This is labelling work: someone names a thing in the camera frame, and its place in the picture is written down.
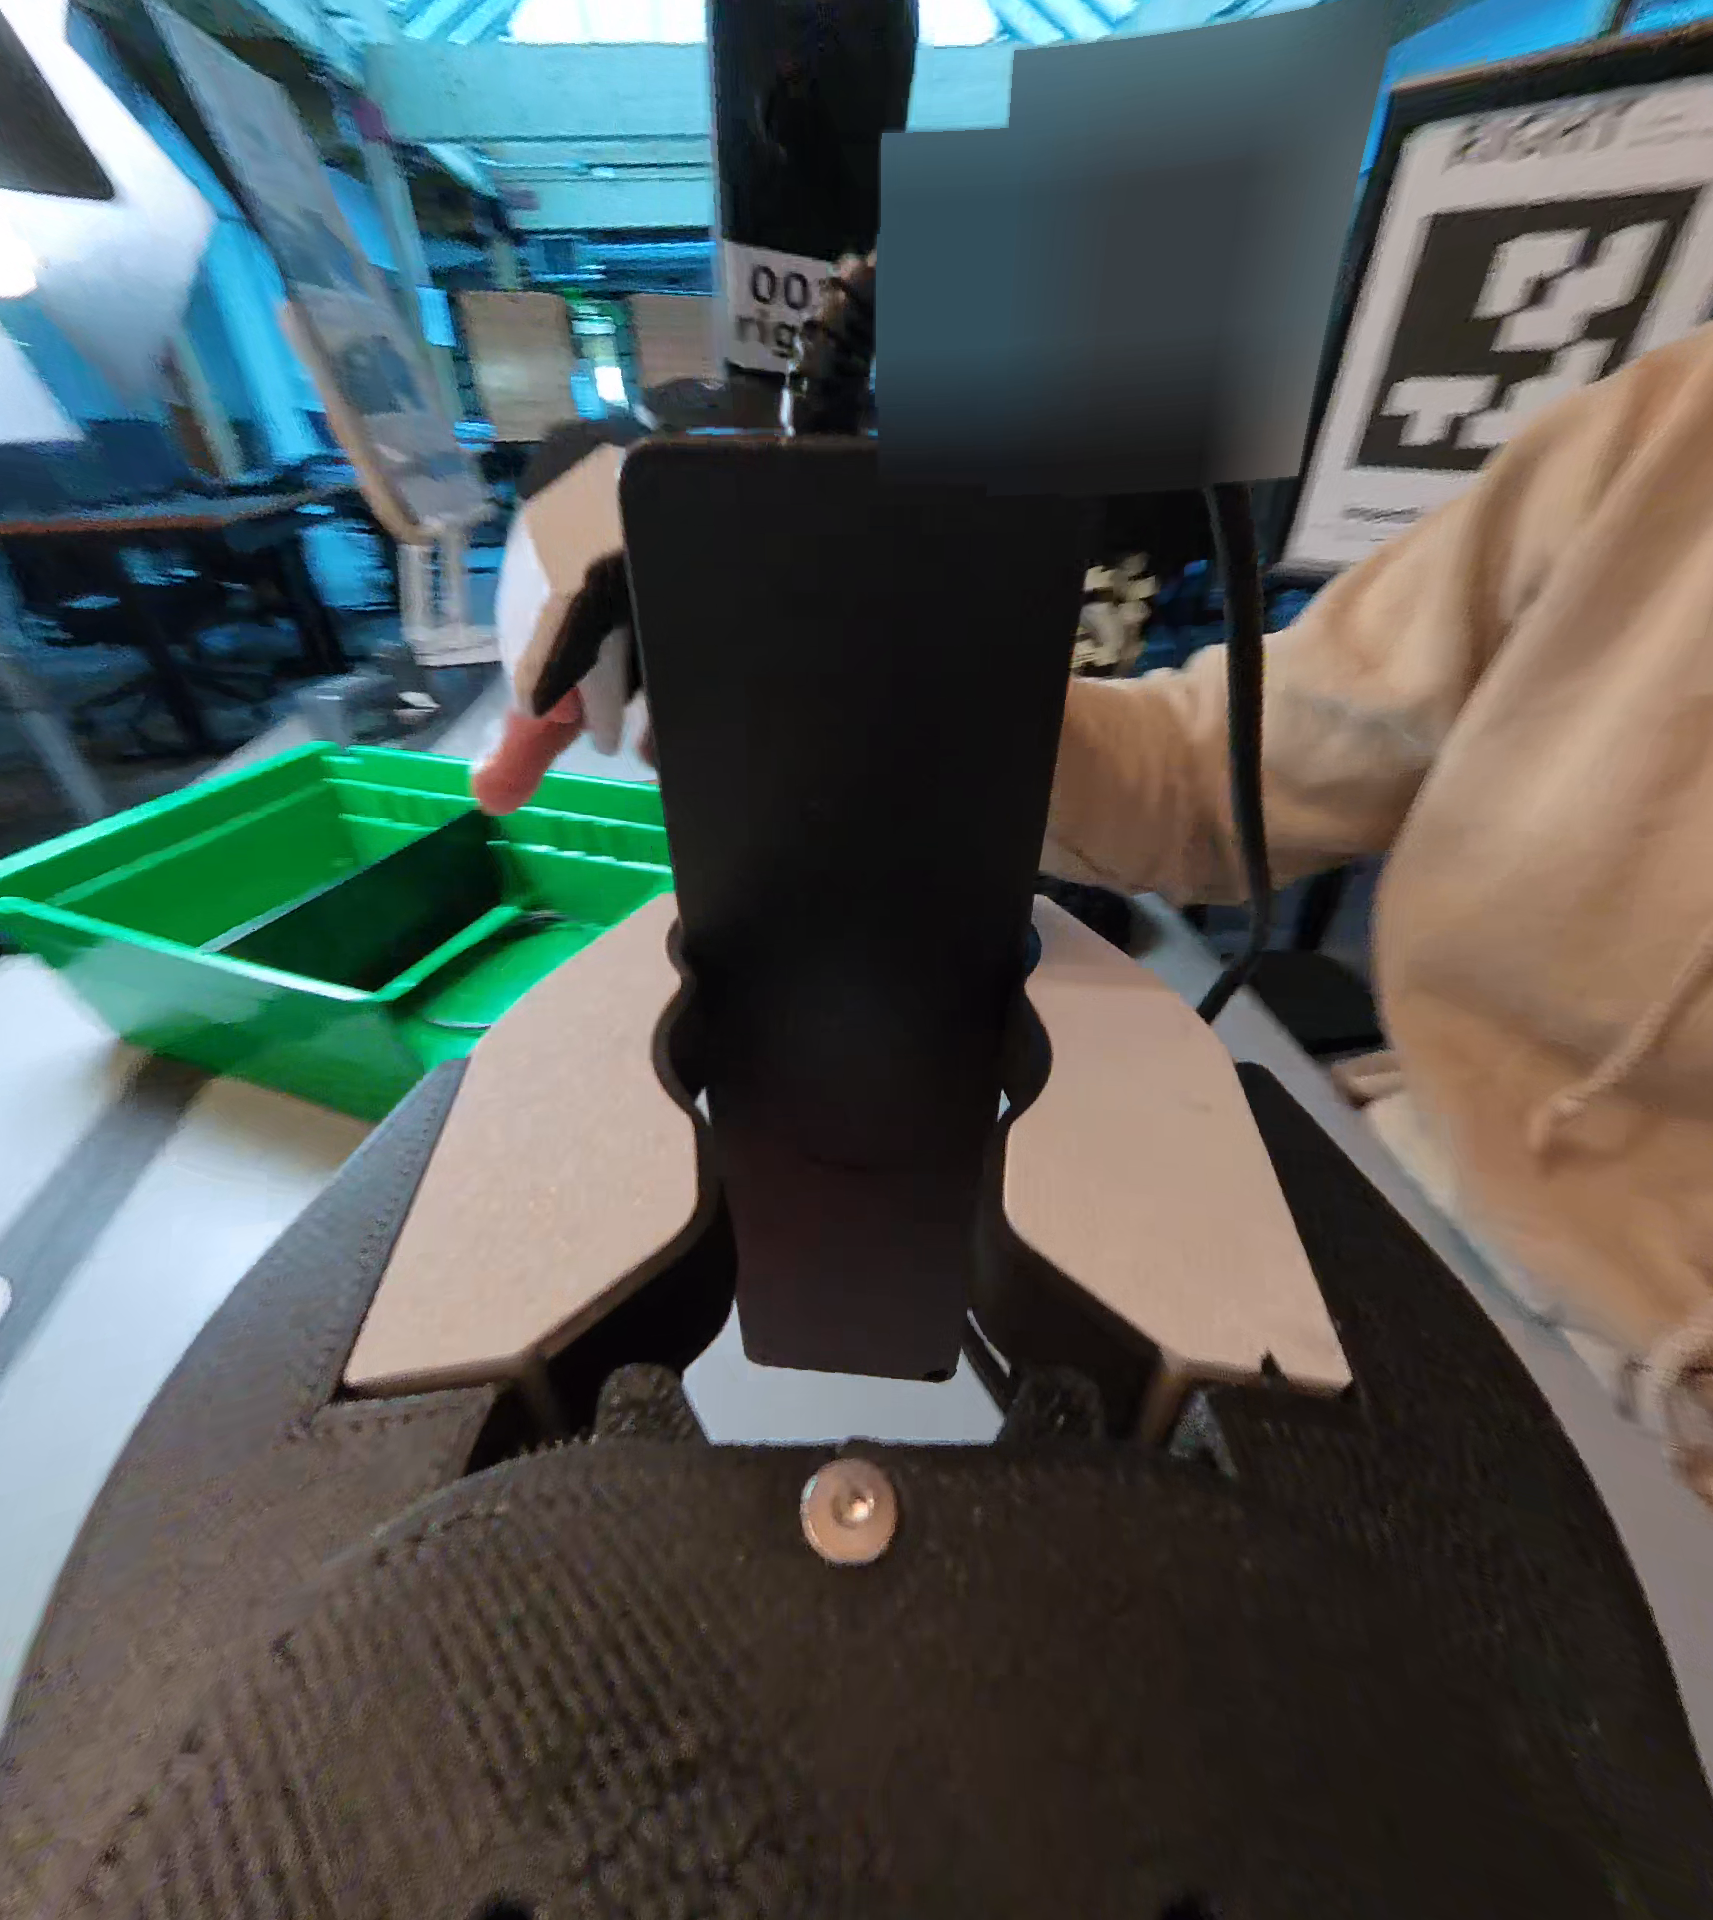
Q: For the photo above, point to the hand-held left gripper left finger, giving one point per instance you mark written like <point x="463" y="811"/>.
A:
<point x="540" y="1170"/>

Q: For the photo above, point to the framed fiducial marker sign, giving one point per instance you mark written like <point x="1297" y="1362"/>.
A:
<point x="1532" y="345"/>

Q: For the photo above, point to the wooden instruction board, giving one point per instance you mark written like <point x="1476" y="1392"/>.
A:
<point x="346" y="345"/>

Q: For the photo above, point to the green plastic bin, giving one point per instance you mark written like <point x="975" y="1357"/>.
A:
<point x="120" y="960"/>

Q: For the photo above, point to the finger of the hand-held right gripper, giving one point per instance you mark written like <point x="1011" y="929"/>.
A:
<point x="570" y="524"/>

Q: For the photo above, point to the person's right forearm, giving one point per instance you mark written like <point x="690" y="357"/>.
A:
<point x="1141" y="780"/>

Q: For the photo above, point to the black bin divider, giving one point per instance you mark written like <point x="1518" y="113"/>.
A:
<point x="377" y="900"/>

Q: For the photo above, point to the dark office desk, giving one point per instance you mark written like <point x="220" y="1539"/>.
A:
<point x="120" y="518"/>

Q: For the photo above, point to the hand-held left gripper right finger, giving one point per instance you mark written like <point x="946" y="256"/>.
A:
<point x="1171" y="1170"/>

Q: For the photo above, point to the brown notice board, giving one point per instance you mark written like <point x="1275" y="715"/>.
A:
<point x="519" y="368"/>
<point x="677" y="342"/>

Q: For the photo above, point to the person's right hand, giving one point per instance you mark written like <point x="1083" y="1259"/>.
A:
<point x="526" y="759"/>

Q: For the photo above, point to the person's beige hoodie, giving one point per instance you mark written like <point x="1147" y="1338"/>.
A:
<point x="1621" y="900"/>

